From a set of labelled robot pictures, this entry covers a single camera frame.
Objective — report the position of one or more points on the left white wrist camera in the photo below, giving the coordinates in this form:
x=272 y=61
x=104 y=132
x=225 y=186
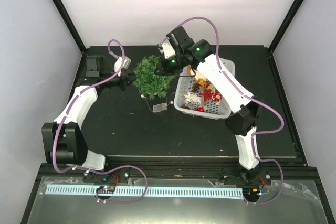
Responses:
x=124 y=63

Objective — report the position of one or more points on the white cable duct strip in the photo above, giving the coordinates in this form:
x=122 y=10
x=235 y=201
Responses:
x=138 y=191

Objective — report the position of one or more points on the brown pine cone ornament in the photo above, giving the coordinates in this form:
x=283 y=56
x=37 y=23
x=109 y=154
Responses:
x=196 y=87

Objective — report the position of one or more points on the red star ornament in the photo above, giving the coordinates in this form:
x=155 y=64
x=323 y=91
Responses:
x=206 y=95

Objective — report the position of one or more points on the small green christmas tree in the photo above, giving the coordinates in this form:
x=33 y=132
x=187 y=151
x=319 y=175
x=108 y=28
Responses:
x=148 y=83

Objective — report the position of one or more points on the black frame post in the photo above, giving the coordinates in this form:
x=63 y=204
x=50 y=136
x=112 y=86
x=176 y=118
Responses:
x=295 y=6
x=69 y=24

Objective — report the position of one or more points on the black left frame post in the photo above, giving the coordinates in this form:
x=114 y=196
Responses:
x=69 y=24

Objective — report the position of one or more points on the white snowflake ornament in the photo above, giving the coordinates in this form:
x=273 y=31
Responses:
x=191 y=97

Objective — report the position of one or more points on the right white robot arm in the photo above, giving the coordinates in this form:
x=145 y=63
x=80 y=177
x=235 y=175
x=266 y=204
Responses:
x=242 y=121

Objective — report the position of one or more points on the gold bell ornament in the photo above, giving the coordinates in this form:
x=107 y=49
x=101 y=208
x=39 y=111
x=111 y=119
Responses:
x=202 y=83

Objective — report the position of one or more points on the clear light battery box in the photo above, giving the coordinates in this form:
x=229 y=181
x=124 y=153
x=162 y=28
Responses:
x=160 y=107

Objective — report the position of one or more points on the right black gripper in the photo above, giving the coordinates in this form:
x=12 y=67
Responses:
x=164 y=70

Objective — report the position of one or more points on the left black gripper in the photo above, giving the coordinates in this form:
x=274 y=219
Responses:
x=126 y=81

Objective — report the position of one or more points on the white plastic basket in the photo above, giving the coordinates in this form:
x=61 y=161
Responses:
x=212 y=111

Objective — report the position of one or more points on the black right frame post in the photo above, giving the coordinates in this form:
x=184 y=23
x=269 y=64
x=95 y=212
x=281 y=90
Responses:
x=295 y=6

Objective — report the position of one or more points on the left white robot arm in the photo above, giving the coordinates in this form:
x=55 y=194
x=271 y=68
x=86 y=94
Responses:
x=64 y=143

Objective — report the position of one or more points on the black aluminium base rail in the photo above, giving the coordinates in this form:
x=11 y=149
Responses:
x=223 y=169

